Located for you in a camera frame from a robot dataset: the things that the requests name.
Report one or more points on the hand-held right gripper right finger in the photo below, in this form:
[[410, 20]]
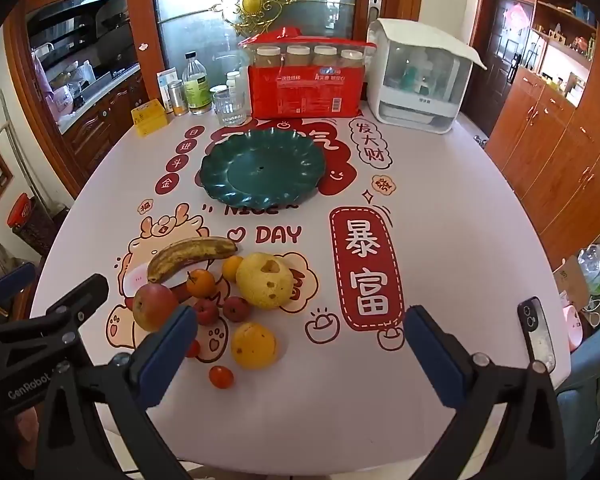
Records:
[[436, 360]]

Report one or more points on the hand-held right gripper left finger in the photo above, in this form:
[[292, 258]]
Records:
[[166, 355]]

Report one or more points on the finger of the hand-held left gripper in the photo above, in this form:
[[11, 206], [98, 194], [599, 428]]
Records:
[[75, 300], [15, 277]]

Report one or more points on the red yellow apple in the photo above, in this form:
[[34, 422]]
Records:
[[152, 307]]

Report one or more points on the orange cherry tomato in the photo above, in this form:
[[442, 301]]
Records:
[[221, 376]]

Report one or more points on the yellow orange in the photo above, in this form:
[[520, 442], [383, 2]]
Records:
[[254, 345]]

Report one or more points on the yellow pear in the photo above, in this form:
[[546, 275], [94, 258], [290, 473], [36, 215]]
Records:
[[265, 280]]

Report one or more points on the green scalloped plate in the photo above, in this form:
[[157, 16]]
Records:
[[262, 165]]

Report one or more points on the small red fruit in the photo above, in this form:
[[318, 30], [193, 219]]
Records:
[[236, 308], [206, 311]]

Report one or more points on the red trash bin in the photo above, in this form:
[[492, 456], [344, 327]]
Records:
[[22, 210]]

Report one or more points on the deep orange tangerine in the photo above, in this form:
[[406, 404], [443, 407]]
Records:
[[200, 282]]

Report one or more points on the spotted yellow banana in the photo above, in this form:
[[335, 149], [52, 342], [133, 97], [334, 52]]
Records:
[[190, 255]]

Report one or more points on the black smartphone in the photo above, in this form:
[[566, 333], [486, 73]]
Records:
[[536, 332]]

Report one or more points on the pale orange tangerine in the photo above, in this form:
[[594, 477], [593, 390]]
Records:
[[231, 266]]

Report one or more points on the cardboard box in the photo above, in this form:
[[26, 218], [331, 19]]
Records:
[[570, 282]]

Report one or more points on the pink plastic bag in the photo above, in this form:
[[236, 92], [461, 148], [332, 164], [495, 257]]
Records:
[[60, 100]]

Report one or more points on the clear plastic bag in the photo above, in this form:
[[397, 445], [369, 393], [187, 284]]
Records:
[[595, 265]]

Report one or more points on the wooden kitchen cabinets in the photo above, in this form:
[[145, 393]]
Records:
[[105, 115]]

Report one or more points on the yellow box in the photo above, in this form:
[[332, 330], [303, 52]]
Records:
[[149, 117]]

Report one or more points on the silver drink can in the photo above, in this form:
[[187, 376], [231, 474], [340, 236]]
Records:
[[176, 97]]

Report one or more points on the wooden sideboard cabinet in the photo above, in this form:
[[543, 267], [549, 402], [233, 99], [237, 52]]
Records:
[[555, 155]]

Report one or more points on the white carton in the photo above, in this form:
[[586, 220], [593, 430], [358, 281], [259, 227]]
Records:
[[165, 80]]

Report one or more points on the clear vinegar bottle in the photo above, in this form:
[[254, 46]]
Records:
[[196, 85]]

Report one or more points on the clear glass tumbler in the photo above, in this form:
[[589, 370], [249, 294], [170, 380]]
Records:
[[228, 106]]

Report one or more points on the small glass jar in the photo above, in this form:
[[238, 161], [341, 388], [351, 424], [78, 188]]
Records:
[[219, 91]]

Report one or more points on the white pill bottle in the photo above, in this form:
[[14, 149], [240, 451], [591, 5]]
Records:
[[233, 80]]

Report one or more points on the steel range hood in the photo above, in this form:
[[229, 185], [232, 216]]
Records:
[[72, 10]]

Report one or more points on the white countertop sterilizer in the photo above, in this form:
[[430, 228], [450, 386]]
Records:
[[420, 75]]

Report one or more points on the red paper cup package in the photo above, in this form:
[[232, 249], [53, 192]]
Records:
[[305, 90]]

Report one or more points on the dark entry door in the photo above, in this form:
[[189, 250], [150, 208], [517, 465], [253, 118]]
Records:
[[505, 50]]

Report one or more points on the wooden display shelf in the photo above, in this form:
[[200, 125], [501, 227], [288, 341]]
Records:
[[565, 25]]

